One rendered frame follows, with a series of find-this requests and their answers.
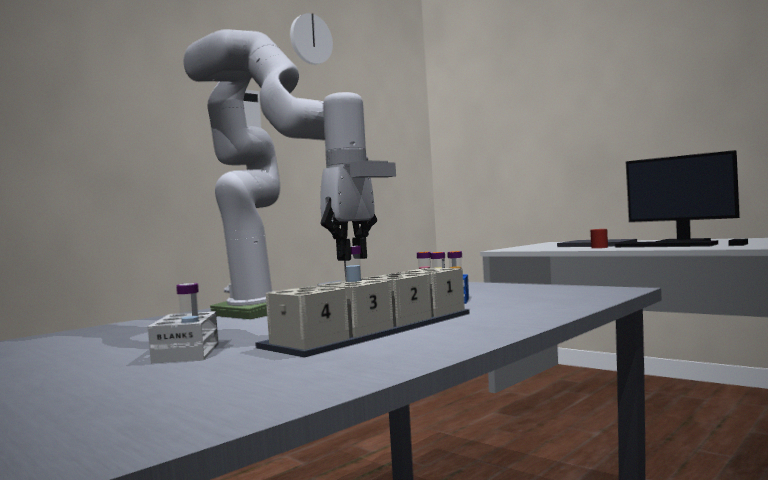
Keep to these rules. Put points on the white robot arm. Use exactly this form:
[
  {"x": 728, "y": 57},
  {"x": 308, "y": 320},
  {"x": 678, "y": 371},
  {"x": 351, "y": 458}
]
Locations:
[{"x": 236, "y": 56}]

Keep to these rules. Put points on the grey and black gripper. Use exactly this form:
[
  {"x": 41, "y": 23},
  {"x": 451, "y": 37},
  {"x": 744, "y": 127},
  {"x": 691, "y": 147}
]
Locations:
[{"x": 351, "y": 199}]

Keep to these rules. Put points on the white tube rack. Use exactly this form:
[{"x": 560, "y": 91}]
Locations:
[{"x": 178, "y": 342}]

